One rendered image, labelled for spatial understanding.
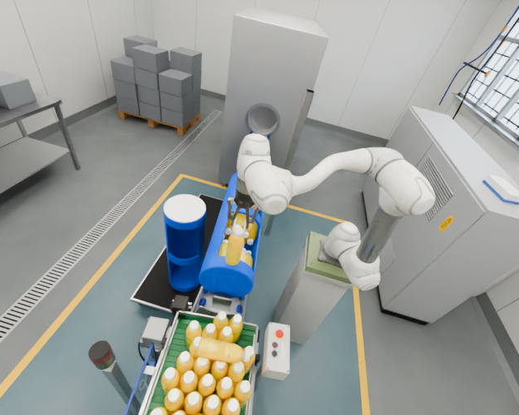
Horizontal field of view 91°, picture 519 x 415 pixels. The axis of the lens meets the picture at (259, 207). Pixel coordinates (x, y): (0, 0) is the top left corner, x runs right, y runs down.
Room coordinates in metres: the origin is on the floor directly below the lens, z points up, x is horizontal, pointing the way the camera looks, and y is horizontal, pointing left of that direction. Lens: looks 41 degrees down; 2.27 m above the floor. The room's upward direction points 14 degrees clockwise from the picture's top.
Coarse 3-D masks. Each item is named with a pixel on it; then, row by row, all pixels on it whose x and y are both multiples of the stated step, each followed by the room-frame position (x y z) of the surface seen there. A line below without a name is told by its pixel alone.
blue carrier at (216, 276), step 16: (224, 208) 1.15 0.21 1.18; (240, 208) 1.13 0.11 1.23; (224, 224) 1.00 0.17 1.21; (256, 240) 1.07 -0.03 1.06; (208, 256) 0.78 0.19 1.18; (224, 256) 0.77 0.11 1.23; (256, 256) 0.90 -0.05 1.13; (208, 272) 0.70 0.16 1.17; (224, 272) 0.71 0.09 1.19; (240, 272) 0.71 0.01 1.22; (208, 288) 0.70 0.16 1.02; (224, 288) 0.71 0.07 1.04; (240, 288) 0.71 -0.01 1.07
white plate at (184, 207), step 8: (168, 200) 1.25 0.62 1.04; (176, 200) 1.27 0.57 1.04; (184, 200) 1.29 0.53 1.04; (192, 200) 1.31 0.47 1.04; (200, 200) 1.33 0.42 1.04; (168, 208) 1.18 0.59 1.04; (176, 208) 1.19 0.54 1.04; (184, 208) 1.21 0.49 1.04; (192, 208) 1.23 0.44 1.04; (200, 208) 1.25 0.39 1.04; (168, 216) 1.11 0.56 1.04; (176, 216) 1.13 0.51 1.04; (184, 216) 1.15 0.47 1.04; (192, 216) 1.16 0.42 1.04; (200, 216) 1.18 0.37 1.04
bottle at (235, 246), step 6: (234, 234) 0.74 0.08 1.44; (228, 240) 0.73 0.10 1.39; (234, 240) 0.72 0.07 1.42; (240, 240) 0.73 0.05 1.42; (228, 246) 0.72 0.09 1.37; (234, 246) 0.71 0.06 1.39; (240, 246) 0.72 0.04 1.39; (228, 252) 0.72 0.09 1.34; (234, 252) 0.71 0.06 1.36; (240, 252) 0.72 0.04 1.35; (228, 258) 0.71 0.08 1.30; (234, 258) 0.71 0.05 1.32; (240, 258) 0.74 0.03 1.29; (234, 264) 0.71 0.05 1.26
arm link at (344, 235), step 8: (344, 224) 1.13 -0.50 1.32; (352, 224) 1.14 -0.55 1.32; (336, 232) 1.09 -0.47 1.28; (344, 232) 1.07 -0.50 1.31; (352, 232) 1.07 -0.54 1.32; (328, 240) 1.10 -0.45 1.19; (336, 240) 1.06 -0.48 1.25; (344, 240) 1.04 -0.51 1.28; (352, 240) 1.04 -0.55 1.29; (360, 240) 1.09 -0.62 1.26; (328, 248) 1.08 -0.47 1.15; (336, 248) 1.03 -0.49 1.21; (344, 248) 1.01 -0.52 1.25; (336, 256) 1.01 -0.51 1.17
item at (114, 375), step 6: (114, 366) 0.25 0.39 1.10; (108, 372) 0.23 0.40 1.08; (114, 372) 0.24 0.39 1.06; (120, 372) 0.26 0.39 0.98; (108, 378) 0.23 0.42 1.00; (114, 378) 0.23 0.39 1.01; (120, 378) 0.25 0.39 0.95; (114, 384) 0.23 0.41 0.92; (120, 384) 0.24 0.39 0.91; (126, 384) 0.26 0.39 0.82; (120, 390) 0.23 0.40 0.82; (126, 390) 0.24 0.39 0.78; (132, 390) 0.27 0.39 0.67; (120, 396) 0.23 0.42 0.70; (126, 396) 0.23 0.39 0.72; (126, 402) 0.23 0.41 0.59
